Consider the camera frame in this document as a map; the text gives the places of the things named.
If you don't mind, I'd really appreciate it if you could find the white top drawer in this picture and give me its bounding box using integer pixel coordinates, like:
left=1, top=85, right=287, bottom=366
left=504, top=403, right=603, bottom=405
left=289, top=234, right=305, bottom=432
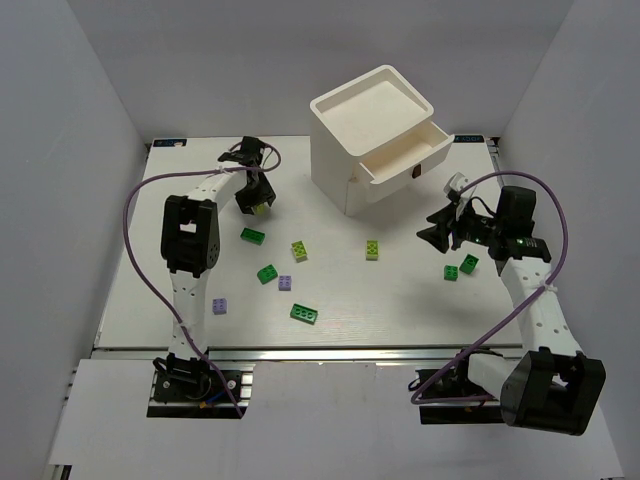
left=358, top=121, right=454, bottom=203

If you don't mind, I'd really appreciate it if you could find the white three-drawer cabinet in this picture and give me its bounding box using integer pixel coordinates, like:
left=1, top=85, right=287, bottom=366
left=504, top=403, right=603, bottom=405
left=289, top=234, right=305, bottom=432
left=309, top=65, right=433, bottom=216

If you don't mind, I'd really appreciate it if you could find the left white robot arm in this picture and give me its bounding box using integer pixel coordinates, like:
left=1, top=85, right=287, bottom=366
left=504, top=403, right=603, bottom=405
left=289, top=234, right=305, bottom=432
left=160, top=136, right=277, bottom=361

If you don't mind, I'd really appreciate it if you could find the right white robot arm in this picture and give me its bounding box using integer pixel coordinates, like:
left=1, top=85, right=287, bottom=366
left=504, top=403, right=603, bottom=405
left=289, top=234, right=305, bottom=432
left=412, top=186, right=606, bottom=436

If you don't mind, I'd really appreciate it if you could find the green lego near left gripper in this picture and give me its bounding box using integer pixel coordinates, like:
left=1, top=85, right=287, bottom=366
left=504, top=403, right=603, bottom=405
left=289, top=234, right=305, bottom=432
left=240, top=228, right=266, bottom=246

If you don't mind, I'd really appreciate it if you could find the green lego brick right rear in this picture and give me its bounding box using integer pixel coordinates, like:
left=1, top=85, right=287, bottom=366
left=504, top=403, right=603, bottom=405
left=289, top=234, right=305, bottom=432
left=459, top=254, right=479, bottom=275

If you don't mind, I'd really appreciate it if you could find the green lego brick right front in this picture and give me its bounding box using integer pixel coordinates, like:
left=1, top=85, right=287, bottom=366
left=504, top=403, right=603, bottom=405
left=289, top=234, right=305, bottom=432
left=443, top=265, right=459, bottom=281

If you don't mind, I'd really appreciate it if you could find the green square lego brick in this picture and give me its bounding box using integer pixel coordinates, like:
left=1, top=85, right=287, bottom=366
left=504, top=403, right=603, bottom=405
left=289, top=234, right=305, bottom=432
left=257, top=264, right=279, bottom=285

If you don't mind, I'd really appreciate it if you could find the blue label sticker right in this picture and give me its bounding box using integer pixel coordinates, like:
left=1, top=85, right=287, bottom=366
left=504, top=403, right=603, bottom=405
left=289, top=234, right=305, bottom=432
left=454, top=134, right=485, bottom=143

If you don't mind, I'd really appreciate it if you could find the blue label sticker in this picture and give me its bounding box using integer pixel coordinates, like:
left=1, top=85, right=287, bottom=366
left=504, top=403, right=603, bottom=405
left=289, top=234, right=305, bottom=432
left=152, top=138, right=187, bottom=148
left=454, top=134, right=485, bottom=143

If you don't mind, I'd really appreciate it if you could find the purple lego brick centre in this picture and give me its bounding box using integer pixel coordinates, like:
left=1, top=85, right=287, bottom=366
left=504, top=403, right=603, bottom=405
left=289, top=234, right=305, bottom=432
left=278, top=275, right=292, bottom=291

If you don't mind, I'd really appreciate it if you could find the purple lego brick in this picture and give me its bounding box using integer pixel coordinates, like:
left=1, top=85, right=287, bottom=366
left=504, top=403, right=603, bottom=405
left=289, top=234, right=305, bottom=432
left=278, top=275, right=292, bottom=291
left=212, top=298, right=227, bottom=315

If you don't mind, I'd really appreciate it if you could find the purple lego brick left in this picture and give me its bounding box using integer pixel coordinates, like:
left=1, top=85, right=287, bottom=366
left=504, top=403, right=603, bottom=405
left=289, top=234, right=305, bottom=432
left=212, top=298, right=227, bottom=315

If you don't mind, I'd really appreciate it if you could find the blue label sticker left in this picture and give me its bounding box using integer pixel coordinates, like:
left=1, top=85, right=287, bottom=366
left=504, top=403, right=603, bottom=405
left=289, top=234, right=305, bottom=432
left=152, top=138, right=187, bottom=148

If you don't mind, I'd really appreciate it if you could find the long green lego brick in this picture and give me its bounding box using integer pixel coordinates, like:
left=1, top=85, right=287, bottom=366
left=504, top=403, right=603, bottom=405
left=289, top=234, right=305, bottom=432
left=290, top=303, right=318, bottom=325

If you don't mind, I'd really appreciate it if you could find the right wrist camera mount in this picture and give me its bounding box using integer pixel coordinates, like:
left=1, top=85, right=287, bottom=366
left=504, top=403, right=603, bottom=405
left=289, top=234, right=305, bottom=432
left=443, top=172, right=475, bottom=205

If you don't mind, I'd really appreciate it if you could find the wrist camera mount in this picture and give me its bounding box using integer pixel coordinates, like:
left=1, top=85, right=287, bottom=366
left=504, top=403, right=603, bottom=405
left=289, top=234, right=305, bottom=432
left=443, top=172, right=475, bottom=205
left=218, top=136, right=266, bottom=166

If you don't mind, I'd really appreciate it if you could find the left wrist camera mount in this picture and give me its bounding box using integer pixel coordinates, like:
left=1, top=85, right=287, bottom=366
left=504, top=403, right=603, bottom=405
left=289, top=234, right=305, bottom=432
left=218, top=136, right=266, bottom=166

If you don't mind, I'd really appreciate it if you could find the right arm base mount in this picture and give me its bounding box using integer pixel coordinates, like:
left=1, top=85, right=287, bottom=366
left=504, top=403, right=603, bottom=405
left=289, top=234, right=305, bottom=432
left=417, top=347, right=516, bottom=425

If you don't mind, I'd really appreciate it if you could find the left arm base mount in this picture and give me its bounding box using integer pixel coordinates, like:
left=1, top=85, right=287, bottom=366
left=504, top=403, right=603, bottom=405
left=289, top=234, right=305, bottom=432
left=146, top=354, right=251, bottom=420

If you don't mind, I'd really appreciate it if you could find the aluminium rail frame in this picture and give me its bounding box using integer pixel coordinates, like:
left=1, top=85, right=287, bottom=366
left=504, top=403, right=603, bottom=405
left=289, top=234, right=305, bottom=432
left=47, top=134, right=569, bottom=480

